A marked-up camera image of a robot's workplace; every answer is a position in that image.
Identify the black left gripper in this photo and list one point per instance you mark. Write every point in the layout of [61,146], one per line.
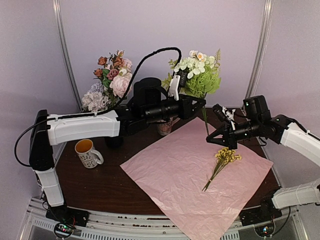
[186,109]

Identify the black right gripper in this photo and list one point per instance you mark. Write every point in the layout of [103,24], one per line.
[229,141]

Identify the yellow small flower bunch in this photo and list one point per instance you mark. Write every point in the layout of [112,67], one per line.
[223,157]

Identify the white green hydrangea bunch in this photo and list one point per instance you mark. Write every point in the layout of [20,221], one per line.
[202,73]

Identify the pink tissue wrapping sheet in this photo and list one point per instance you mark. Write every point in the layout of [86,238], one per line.
[176,173]

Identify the large pale pink peony stem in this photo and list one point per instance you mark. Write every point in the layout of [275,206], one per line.
[118,87]

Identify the mauve and white flower stem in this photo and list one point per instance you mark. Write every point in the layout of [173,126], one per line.
[115,72]

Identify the blue white hydrangea bunch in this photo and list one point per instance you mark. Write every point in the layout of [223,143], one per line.
[96,99]

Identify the orange brown flower stem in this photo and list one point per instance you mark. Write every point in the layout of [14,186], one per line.
[105,65]

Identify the pink rose stem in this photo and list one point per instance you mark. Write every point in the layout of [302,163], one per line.
[124,65]

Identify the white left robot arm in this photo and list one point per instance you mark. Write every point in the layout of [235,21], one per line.
[150,104]

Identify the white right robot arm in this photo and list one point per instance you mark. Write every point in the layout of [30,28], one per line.
[280,129]

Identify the black tall vase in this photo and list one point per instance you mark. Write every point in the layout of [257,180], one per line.
[114,142]

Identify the cream printed mug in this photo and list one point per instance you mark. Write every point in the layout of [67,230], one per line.
[164,128]

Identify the floral mug yellow inside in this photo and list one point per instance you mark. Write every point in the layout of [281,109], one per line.
[87,154]

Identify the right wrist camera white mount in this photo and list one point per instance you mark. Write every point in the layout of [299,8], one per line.
[225,115]

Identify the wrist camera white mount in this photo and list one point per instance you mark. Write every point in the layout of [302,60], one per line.
[225,115]
[178,81]

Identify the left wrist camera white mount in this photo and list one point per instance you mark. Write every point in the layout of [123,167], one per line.
[178,81]

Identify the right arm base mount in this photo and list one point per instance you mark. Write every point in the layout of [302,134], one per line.
[263,218]

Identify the right aluminium frame post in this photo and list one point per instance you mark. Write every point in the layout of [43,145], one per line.
[261,48]

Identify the aluminium frame post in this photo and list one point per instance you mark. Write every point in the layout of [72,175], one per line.
[65,53]
[261,48]

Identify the white vented front rail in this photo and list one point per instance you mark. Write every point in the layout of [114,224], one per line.
[112,226]

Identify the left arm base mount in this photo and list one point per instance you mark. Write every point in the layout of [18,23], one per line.
[67,219]

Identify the left aluminium frame post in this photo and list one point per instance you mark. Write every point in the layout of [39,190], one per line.
[65,53]

